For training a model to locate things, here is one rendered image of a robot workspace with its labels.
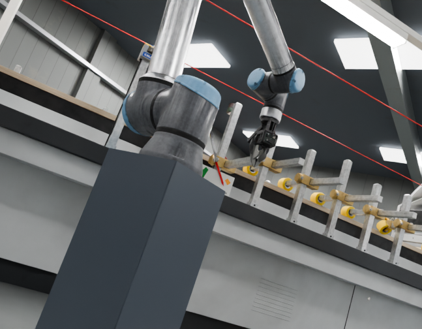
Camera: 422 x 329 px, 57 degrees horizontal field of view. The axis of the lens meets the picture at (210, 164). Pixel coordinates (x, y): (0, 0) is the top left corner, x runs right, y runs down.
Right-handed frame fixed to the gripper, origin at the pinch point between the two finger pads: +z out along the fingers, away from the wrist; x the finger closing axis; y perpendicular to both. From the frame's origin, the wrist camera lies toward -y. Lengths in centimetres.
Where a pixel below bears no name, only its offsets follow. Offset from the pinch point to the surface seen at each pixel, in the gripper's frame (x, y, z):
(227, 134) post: -5.0, -28.5, -17.8
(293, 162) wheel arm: 23.4, -8.9, -11.7
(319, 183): 48, -20, -12
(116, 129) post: -56, -29, 2
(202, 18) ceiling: 17, -330, -265
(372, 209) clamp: 94, -29, -13
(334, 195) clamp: 66, -29, -12
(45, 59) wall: -160, -487, -169
